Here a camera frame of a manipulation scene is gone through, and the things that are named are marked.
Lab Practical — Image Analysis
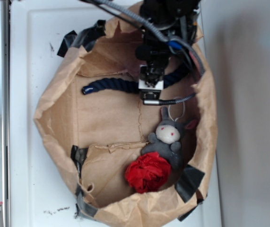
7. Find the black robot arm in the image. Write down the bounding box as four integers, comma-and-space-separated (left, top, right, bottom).
135, 0, 199, 86

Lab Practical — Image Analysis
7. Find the red crumpled paper ball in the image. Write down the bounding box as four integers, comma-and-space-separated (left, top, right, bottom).
124, 152, 171, 193

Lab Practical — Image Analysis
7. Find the dark blue rope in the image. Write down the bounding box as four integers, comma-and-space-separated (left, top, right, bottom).
81, 65, 190, 96

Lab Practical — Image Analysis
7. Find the grey plush mouse toy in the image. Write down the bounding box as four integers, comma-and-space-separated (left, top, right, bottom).
141, 107, 198, 171

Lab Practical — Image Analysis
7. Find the brown paper bag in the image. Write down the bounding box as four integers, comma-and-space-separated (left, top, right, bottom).
33, 1, 218, 227

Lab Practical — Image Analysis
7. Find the grey braided cable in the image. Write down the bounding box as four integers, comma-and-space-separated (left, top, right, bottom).
143, 92, 197, 106

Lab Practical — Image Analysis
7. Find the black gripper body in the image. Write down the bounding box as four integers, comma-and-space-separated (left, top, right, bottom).
135, 30, 171, 82

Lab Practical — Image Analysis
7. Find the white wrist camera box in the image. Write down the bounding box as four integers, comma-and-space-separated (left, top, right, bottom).
139, 65, 165, 100

